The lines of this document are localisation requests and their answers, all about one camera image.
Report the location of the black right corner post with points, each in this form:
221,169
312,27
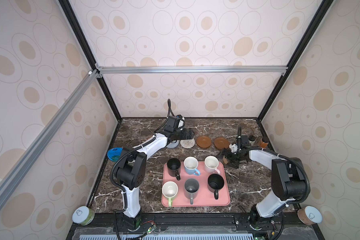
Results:
307,36

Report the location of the light blue mug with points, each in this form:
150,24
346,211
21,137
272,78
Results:
191,166

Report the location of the brown paw shaped coaster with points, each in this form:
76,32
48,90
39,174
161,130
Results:
225,160

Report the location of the black corner frame post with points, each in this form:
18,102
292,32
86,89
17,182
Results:
84,44

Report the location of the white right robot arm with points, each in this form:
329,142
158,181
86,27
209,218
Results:
289,181

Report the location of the aluminium left side bar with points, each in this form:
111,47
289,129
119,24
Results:
9,184

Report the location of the aluminium back crossbar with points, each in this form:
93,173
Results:
193,70

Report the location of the green jar white lid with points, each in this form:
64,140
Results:
83,216

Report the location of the black mug front right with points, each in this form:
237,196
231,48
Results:
215,184

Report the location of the orange bottle black cap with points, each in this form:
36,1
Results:
263,142

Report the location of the light blue woven coaster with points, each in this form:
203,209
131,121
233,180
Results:
173,144

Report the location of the black mug back left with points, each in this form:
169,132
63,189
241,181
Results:
174,168

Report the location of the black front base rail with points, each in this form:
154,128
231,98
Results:
195,227

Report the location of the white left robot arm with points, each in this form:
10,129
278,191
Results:
129,171

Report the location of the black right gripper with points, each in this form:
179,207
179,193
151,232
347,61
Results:
230,163

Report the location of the brown can white lid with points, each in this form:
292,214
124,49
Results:
310,215

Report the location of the multicolour stitched white coaster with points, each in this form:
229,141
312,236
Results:
187,144

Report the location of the blue lidded white cup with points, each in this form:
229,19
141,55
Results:
114,154

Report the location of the grey mug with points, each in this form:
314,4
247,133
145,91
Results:
191,187

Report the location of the green white mug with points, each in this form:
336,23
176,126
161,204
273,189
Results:
170,191

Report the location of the black mug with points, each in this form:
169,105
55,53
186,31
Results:
174,168
215,184

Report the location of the round brown wooden coaster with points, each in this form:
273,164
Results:
221,143

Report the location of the pink tray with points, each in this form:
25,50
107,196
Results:
204,198

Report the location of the pink white mug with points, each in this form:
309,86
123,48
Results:
211,165

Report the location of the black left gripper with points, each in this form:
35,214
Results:
189,136

